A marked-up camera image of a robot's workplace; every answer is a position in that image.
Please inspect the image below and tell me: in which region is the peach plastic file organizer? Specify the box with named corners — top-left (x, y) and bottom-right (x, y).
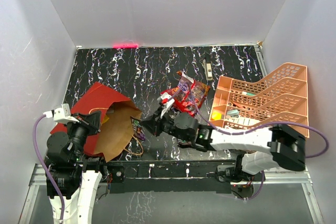
top-left (209, 62), bottom-right (309, 130)

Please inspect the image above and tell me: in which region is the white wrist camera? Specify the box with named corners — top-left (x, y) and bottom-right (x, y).
top-left (43, 103), bottom-right (79, 125)
top-left (157, 92), bottom-right (175, 119)

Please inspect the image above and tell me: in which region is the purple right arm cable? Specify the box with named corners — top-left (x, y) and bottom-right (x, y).
top-left (167, 83), bottom-right (329, 201)

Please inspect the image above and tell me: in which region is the beige stapler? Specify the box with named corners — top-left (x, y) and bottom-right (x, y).
top-left (203, 55), bottom-right (213, 81)

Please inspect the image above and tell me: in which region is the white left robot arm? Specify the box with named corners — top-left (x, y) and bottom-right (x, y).
top-left (46, 110), bottom-right (109, 223)

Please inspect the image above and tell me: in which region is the yellow snack bag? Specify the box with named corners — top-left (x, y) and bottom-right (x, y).
top-left (101, 114), bottom-right (109, 124)

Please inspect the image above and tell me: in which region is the red cookie snack bag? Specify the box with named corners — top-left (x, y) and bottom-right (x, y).
top-left (160, 71), bottom-right (210, 117)

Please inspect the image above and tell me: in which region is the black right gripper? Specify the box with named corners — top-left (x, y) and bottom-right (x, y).
top-left (140, 106), bottom-right (191, 142)

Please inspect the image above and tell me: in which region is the silver brown chocolate packet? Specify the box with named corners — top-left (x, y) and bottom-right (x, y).
top-left (178, 141), bottom-right (194, 148)

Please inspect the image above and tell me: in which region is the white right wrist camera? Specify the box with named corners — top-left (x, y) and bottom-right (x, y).
top-left (157, 92), bottom-right (175, 119)

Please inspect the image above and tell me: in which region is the pink tape strip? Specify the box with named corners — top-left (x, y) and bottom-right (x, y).
top-left (112, 43), bottom-right (139, 49)

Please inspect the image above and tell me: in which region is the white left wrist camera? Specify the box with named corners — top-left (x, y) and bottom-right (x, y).
top-left (43, 103), bottom-right (79, 125)

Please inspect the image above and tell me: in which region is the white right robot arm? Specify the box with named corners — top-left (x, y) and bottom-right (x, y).
top-left (140, 108), bottom-right (306, 182)

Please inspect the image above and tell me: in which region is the yellow item in organizer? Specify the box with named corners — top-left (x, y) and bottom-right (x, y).
top-left (211, 111), bottom-right (223, 121)

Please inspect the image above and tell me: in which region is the black front mounting rail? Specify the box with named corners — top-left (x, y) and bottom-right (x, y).
top-left (78, 159), bottom-right (255, 195)

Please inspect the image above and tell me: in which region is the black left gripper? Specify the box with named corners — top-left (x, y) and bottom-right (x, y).
top-left (64, 109), bottom-right (101, 162)

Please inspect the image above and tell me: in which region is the red brown paper bag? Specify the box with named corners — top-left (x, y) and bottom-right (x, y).
top-left (49, 81), bottom-right (144, 163)

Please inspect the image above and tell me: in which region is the brown candy packet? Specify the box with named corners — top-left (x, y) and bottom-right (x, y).
top-left (130, 117), bottom-right (146, 141)

